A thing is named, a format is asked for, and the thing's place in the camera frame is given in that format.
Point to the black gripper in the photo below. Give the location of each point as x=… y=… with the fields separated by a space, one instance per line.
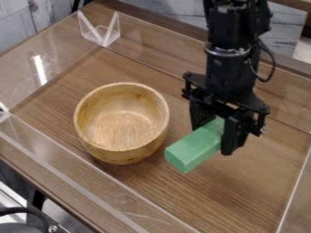
x=222 y=93

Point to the green rectangular block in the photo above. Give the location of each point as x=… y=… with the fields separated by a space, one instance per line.
x=195 y=148

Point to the brown wooden bowl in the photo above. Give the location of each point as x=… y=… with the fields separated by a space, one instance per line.
x=122 y=122

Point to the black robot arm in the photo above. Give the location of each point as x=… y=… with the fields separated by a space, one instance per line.
x=236 y=22

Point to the black metal table leg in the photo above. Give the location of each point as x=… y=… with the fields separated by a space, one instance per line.
x=35 y=202

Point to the clear acrylic tray wall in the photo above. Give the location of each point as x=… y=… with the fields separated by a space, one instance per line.
x=106 y=204

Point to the clear acrylic corner bracket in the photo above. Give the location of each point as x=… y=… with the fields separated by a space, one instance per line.
x=102 y=35

